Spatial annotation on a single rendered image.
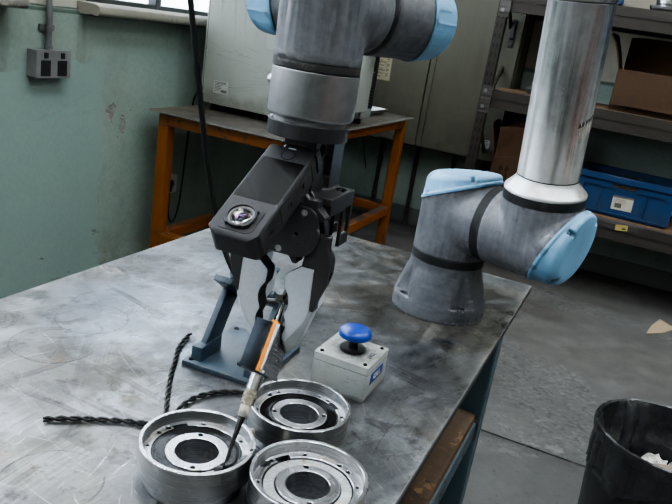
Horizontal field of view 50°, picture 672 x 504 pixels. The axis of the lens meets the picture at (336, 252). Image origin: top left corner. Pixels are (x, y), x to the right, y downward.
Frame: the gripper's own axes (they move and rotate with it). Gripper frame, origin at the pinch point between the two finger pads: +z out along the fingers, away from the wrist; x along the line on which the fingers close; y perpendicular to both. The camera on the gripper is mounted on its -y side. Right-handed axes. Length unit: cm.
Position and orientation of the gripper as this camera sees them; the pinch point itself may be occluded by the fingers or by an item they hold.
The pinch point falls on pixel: (270, 337)
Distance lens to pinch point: 66.9
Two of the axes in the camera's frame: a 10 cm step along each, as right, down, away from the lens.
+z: -1.5, 9.4, 3.1
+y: 3.6, -2.4, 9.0
